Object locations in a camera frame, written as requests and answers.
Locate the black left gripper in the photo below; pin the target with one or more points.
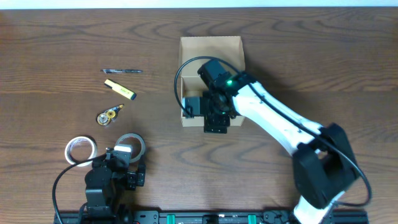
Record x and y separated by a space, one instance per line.
137 178

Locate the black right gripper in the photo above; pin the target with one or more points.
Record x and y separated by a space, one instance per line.
216 126

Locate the clear brown packing tape roll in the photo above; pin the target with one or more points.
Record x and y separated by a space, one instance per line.
142 150

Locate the black yellow correction tape dispenser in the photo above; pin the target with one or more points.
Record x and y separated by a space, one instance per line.
105 117

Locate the white tape roll purple print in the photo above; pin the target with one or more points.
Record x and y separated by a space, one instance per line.
79 149

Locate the yellow highlighter marker black cap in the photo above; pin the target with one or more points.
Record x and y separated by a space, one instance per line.
127 93

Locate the black pen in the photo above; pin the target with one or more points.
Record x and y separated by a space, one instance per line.
113 70

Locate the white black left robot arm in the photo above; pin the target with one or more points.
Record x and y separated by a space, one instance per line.
105 204

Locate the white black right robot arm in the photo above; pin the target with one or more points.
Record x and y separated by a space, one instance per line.
324 165

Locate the open cardboard box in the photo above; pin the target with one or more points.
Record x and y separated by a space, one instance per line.
228 48

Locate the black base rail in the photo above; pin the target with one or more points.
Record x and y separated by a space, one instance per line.
267 217

